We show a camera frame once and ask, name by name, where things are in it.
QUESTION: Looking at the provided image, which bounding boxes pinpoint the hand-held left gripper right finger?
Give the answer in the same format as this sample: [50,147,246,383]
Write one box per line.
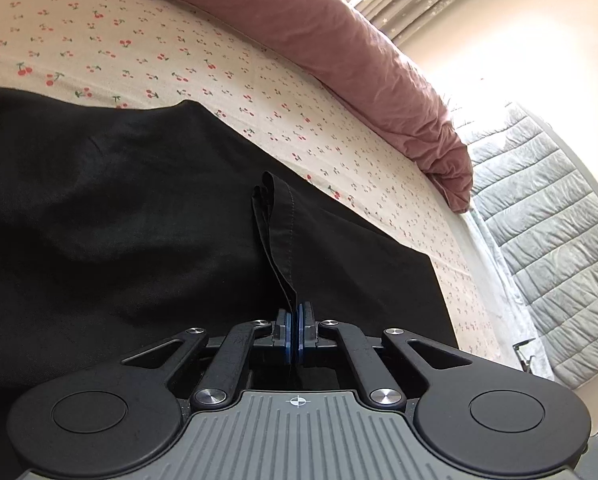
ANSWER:
[296,302,473,409]

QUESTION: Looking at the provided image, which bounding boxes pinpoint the black pants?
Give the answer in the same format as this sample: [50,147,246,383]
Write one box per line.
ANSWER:
[0,86,458,480]

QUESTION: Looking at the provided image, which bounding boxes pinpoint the metal clip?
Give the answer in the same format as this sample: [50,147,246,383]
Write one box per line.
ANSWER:
[512,338,539,375]

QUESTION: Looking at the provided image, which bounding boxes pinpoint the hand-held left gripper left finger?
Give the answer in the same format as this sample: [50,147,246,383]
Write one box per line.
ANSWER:
[120,307,295,411]

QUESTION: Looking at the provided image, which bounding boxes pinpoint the cherry print bed sheet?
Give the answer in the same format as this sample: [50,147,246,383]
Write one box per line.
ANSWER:
[0,0,510,362]

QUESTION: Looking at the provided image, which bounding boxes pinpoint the grey quilted blanket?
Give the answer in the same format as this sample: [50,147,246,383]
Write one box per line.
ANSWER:
[465,102,598,395]

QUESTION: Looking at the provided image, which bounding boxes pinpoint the pink duvet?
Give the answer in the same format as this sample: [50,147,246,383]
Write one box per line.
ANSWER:
[82,0,474,214]

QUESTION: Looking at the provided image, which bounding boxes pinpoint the white cloth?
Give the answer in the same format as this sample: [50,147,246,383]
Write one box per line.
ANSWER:
[463,207,556,382]

